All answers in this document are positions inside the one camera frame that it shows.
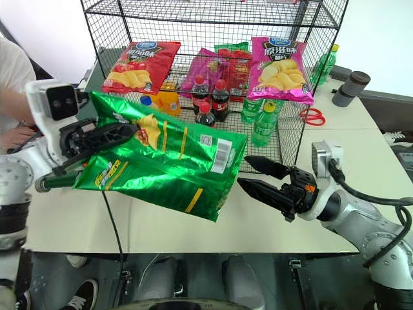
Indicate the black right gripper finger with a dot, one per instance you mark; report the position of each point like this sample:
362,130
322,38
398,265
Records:
269,166
264,192

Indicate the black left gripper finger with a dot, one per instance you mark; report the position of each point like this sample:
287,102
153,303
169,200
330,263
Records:
77,162
111,134

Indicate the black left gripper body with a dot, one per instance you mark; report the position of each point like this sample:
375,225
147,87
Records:
75,137

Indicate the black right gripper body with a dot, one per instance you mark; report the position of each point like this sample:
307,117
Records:
301,190

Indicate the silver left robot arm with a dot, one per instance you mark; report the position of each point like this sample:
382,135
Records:
16,181

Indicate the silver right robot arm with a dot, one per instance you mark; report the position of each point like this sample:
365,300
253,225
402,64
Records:
368,219

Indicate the dark rounded robot base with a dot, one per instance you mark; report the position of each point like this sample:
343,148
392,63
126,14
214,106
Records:
177,305

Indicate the shiny metal roller bar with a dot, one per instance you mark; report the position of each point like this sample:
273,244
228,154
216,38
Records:
58,182

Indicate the green soda bottle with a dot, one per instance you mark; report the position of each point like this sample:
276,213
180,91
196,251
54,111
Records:
265,124
326,66
251,109

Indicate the orange soda bottle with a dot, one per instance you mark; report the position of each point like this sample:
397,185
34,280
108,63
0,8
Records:
170,102
148,100

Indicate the red scissors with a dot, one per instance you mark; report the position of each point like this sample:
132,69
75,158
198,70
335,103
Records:
313,117

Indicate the grey machine box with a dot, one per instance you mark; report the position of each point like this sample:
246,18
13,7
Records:
92,71

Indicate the cola bottle with red cap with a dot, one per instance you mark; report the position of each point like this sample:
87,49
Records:
220,103
200,93
206,117

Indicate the person in white shirt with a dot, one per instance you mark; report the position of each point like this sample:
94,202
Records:
13,84

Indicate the grey rounded robot leg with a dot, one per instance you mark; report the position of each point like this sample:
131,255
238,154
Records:
243,281
161,277

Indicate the black table leg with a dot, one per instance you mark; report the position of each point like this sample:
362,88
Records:
123,279
300,284

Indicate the pink chip bag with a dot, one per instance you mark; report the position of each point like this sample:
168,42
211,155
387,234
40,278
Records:
280,71

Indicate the red and green chip bag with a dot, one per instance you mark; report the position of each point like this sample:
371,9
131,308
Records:
239,69

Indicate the dark device with panel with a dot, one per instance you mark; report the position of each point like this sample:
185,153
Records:
405,161

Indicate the grey cylinder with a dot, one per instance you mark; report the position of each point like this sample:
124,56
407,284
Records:
350,88

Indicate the small magenta chip bag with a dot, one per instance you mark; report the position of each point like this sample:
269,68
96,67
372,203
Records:
206,69

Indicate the black sneaker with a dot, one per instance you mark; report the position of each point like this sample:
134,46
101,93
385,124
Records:
83,295
24,302

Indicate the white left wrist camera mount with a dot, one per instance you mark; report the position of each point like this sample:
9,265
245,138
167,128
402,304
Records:
59,100

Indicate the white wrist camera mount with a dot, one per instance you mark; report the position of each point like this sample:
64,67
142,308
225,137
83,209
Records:
59,100
322,151

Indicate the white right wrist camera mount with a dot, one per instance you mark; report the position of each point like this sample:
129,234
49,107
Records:
322,151

